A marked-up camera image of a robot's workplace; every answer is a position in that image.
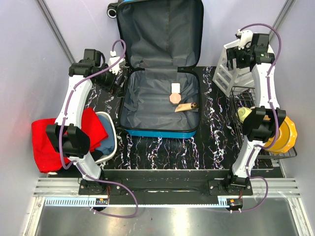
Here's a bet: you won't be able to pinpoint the white plastic basin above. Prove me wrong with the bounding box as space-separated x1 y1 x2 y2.
45 108 117 179

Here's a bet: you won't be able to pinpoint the yellow scalloped plate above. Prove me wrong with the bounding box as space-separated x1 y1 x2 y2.
266 116 298 154

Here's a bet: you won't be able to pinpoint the white plastic drawer organizer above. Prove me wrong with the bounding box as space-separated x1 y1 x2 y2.
212 40 275 92

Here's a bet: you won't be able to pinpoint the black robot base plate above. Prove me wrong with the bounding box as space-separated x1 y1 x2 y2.
78 169 284 197

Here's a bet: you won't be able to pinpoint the black garment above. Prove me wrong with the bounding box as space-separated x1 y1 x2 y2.
91 150 103 161

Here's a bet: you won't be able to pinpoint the blue garment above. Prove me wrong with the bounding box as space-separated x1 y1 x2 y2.
96 115 116 155

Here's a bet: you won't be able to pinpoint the pale green cup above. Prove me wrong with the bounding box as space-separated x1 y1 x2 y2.
237 107 252 123

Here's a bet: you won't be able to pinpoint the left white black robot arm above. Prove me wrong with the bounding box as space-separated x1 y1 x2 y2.
46 49 125 195

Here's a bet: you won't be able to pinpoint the small white box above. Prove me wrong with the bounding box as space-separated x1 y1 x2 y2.
171 83 181 93

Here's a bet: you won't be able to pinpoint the red garment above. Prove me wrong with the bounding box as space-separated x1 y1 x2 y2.
31 108 109 174

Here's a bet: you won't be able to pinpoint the blue fish print suitcase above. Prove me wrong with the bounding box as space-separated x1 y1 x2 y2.
107 0 204 139

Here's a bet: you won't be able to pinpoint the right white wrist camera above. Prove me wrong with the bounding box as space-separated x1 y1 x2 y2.
236 29 253 50

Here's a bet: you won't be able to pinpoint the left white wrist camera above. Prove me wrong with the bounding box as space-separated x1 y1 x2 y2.
108 51 126 75

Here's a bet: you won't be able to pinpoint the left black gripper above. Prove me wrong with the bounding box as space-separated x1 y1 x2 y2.
94 64 126 97

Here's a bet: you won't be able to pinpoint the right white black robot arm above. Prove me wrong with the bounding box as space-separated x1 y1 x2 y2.
222 30 286 195

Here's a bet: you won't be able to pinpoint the aluminium slotted rail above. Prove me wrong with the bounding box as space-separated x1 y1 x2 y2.
33 178 300 208

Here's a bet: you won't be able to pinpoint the black wire dish rack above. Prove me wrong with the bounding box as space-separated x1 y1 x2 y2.
228 86 297 160

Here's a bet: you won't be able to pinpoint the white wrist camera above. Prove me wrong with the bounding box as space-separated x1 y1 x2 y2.
108 51 126 75
236 29 253 50

